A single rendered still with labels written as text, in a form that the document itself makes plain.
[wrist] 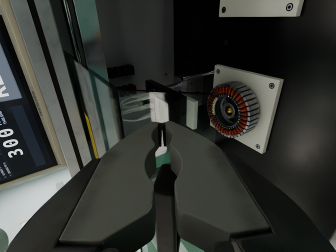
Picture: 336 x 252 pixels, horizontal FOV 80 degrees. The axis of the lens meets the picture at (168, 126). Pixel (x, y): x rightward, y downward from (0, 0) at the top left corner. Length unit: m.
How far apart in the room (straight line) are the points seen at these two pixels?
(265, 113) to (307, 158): 0.10
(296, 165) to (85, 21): 0.42
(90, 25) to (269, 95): 0.31
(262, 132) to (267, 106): 0.05
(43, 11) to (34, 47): 0.05
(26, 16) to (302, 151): 0.46
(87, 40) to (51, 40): 0.05
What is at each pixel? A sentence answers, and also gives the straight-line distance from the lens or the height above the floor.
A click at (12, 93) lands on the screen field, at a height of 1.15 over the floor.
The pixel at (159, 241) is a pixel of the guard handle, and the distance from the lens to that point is 0.21.
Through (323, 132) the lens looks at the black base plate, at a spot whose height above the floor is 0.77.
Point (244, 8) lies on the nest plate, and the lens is 0.42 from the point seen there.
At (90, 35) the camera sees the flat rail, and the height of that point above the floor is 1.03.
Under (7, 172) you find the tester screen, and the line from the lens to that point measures 0.45.
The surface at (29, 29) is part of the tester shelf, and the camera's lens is 0.35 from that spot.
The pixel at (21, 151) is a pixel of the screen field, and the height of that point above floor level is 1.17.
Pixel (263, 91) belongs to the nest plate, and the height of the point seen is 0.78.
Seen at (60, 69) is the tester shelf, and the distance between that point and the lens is 0.36.
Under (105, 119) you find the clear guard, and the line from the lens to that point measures 0.22.
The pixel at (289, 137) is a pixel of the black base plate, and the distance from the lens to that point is 0.42.
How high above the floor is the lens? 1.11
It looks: 28 degrees down
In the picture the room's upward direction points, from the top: 109 degrees counter-clockwise
